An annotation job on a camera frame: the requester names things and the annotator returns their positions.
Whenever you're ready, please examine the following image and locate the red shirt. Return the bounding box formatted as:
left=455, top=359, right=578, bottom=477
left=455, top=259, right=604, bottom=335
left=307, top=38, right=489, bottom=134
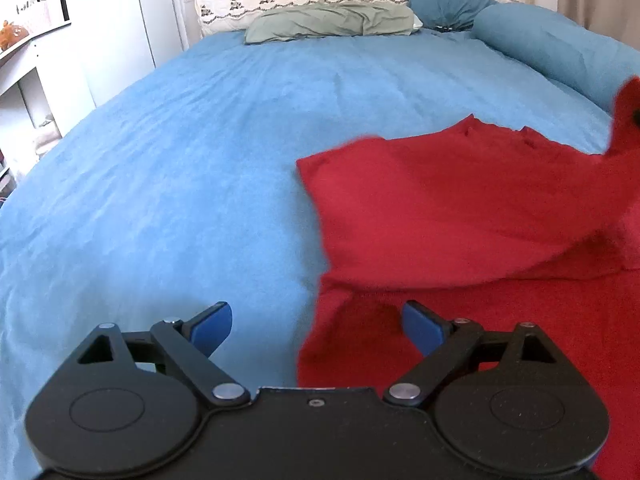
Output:
left=296, top=76, right=640, bottom=480

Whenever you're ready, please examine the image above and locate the white shelf unit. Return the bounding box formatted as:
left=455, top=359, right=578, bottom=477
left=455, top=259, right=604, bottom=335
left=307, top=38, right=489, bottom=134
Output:
left=0, top=19, right=96, bottom=181

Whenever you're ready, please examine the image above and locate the orange plush toy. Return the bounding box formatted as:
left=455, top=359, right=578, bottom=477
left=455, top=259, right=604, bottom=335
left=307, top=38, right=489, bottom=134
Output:
left=0, top=20, right=30, bottom=51

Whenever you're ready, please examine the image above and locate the light blue bed blanket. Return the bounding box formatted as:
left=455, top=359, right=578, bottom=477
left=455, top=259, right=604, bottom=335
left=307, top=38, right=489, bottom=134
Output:
left=0, top=27, right=621, bottom=480

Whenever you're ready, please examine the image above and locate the white wardrobe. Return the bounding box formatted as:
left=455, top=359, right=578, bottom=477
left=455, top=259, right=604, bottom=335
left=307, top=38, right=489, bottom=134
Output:
left=60, top=0, right=188, bottom=108

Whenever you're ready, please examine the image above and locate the light blue bolster pillow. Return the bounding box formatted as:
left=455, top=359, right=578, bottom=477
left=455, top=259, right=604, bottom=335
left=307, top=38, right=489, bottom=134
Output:
left=471, top=2, right=640, bottom=113

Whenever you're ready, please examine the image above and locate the grey-green pillow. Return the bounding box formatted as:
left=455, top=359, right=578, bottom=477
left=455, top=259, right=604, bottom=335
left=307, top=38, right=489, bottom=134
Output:
left=244, top=0, right=417, bottom=45

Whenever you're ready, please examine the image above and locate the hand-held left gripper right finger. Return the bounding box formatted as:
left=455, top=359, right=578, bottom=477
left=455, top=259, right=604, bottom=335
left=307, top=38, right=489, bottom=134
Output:
left=383, top=300, right=557, bottom=407

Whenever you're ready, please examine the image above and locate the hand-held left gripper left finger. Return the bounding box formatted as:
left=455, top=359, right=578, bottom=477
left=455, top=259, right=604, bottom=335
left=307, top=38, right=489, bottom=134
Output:
left=76, top=301, right=251, bottom=407

